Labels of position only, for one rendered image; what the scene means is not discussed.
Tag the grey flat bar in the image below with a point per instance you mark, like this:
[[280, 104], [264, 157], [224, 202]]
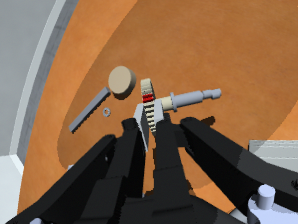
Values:
[[102, 95]]

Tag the grey shaft with beige toothed gear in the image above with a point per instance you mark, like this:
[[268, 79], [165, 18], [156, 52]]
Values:
[[172, 102]]

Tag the long grey metal rod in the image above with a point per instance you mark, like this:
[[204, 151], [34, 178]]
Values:
[[235, 213]]

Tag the beige short cylinder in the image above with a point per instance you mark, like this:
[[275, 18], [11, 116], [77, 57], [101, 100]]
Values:
[[122, 80]]

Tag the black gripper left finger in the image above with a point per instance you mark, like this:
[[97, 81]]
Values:
[[65, 201]]

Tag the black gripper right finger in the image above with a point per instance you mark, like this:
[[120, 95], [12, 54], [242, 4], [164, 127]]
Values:
[[262, 192]]

